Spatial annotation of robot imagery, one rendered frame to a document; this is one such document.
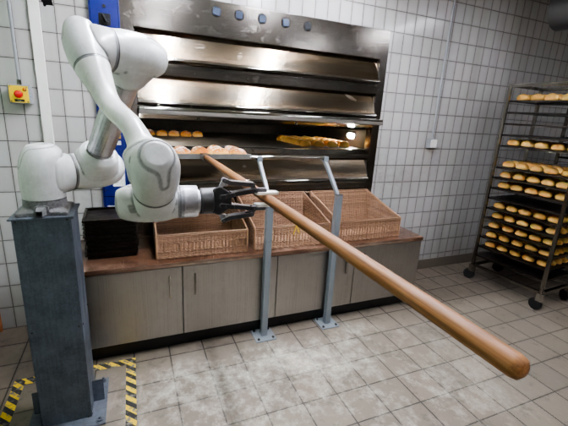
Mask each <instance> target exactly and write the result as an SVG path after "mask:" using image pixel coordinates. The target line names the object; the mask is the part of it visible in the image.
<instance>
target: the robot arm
mask: <svg viewBox="0 0 568 426"><path fill-rule="evenodd" d="M61 39H62V44H63V50H64V52H65V54H66V57H67V59H68V62H69V63H70V65H71V66H72V68H73V70H74V72H75V73H76V75H77V76H78V77H79V79H80V80H81V82H82V83H83V84H84V86H85V87H86V89H87V90H88V91H89V92H90V94H91V96H92V97H93V99H94V100H95V102H96V104H97V106H98V107H99V110H98V113H97V116H96V120H95V123H94V126H93V129H92V131H91V135H90V139H89V140H88V141H85V142H84V143H83V144H82V145H81V146H80V147H79V148H78V149H77V150H76V151H75V152H74V153H71V154H65V153H62V150H61V149H60V148H59V147H58V146H56V145H54V144H52V143H46V142H44V143H33V144H28V145H25V147H24V148H23V149H22V151H21V152H20V154H19V159H18V165H17V171H18V181H19V190H20V193H21V197H22V208H21V209H20V210H19V211H18V212H16V213H14V217H15V218H21V217H31V216H35V217H43V216H67V215H69V210H70V209H71V207H72V206H73V205H74V202H73V201H68V200H67V194H66V192H69V191H72V190H75V189H91V188H102V187H106V186H110V185H113V184H114V183H116V182H118V181H119V180H121V179H122V177H123V175H124V173H125V168H126V172H127V175H128V180H129V181H130V182H131V184H129V185H126V186H123V187H121V188H119V189H117V190H116V192H115V209H116V212H117V215H118V217H119V218H121V219H123V220H126V221H136V222H158V221H168V220H171V219H174V218H183V217H197V216H198V215H199V213H200V214H217V215H219V217H220V220H221V221H222V222H223V223H225V222H227V221H230V220H235V219H241V218H246V217H252V216H254V213H255V211H257V210H266V207H269V206H268V205H267V204H266V203H264V202H258V203H254V205H245V204H237V203H232V202H231V199H232V198H233V197H236V196H240V195H245V194H256V195H271V194H279V192H277V191H276V190H267V188H256V187H255V183H253V182H250V181H240V180H230V179H227V178H225V177H222V178H221V182H220V184H219V185H217V186H215V187H213V188H199V189H198V188H197V186H196V185H179V181H180V173H181V166H180V160H179V158H178V154H177V152H176V151H175V150H174V149H173V148H172V147H171V146H170V145H169V144H168V143H167V142H165V141H163V140H161V139H158V138H153V137H152V136H151V134H150V132H149V131H148V129H147V128H146V126H145V125H144V124H143V123H142V121H141V120H140V119H139V118H138V117H137V116H136V115H135V114H134V113H133V112H132V111H131V110H130V109H131V106H132V105H133V102H134V98H135V97H136V94H137V92H138V90H141V89H143V88H144V87H145V86H146V85H147V84H148V83H149V82H150V81H151V80H153V78H157V77H159V76H161V75H163V74H164V73H165V72H166V70H167V66H168V56H167V51H166V49H165V48H164V47H163V46H162V45H161V44H160V43H159V42H158V41H156V40H155V39H153V38H151V37H149V36H147V35H144V34H141V33H138V32H135V31H131V30H124V29H114V28H109V27H106V26H102V25H96V24H92V23H91V22H90V21H89V20H88V19H86V18H83V17H81V16H78V15H74V16H70V17H68V18H66V19H65V20H64V21H63V27H62V33H61ZM121 133H123V136H124V138H125V141H126V144H127V148H126V149H125V150H124V152H123V159H122V158H121V157H120V156H119V155H118V154H117V152H116V151H115V148H116V145H117V142H118V140H119V137H120V135H121ZM123 162H124V163H123ZM124 165H125V166H124ZM228 184H229V185H233V186H244V187H250V188H244V189H239V190H233V191H227V190H226V189H224V188H223V186H227V185H228ZM228 209H238V210H249V211H243V212H237V213H231V214H222V213H223V212H225V211H226V210H228Z"/></svg>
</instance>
